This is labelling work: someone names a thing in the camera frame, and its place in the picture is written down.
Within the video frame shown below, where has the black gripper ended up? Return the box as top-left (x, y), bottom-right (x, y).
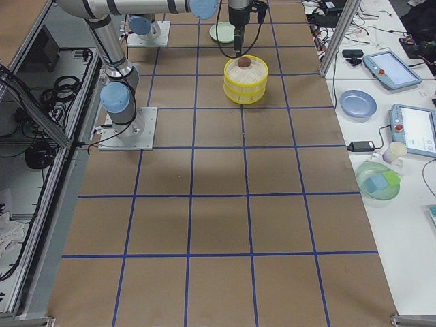
top-left (228, 0), bottom-right (268, 57)

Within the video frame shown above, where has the brown bun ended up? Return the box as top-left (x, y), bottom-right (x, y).
top-left (238, 57), bottom-right (251, 68)

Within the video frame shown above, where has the yellow steamer basket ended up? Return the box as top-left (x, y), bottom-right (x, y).
top-left (223, 55), bottom-right (269, 92)

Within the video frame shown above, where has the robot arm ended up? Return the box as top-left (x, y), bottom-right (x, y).
top-left (128, 14), bottom-right (161, 41)
top-left (57, 0), bottom-right (268, 80)

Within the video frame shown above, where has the yellow steamer with cloth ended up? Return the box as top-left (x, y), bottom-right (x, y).
top-left (223, 84), bottom-right (266, 104)

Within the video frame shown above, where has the light green plate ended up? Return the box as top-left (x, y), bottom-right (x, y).
top-left (208, 22), bottom-right (234, 44)

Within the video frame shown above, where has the blue plate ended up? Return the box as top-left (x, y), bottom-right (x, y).
top-left (339, 89), bottom-right (377, 122)

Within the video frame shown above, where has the teach pendant tablet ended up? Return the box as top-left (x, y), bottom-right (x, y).
top-left (362, 51), bottom-right (422, 90)
top-left (390, 104), bottom-right (435, 158)

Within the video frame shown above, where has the black power brick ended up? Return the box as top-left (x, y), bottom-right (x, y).
top-left (347, 141), bottom-right (381, 153)

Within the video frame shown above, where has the paper cup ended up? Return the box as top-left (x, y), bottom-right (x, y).
top-left (382, 142), bottom-right (407, 164)

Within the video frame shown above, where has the green bowl with blocks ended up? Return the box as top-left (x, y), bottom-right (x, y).
top-left (356, 161), bottom-right (401, 200)

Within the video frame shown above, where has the black braided cable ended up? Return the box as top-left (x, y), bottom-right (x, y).
top-left (216, 0), bottom-right (266, 59)

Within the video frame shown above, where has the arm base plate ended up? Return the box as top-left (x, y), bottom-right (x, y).
top-left (127, 21), bottom-right (171, 48)
top-left (98, 107), bottom-right (158, 151)

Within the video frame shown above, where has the aluminium frame post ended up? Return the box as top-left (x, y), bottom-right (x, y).
top-left (319, 0), bottom-right (360, 78)

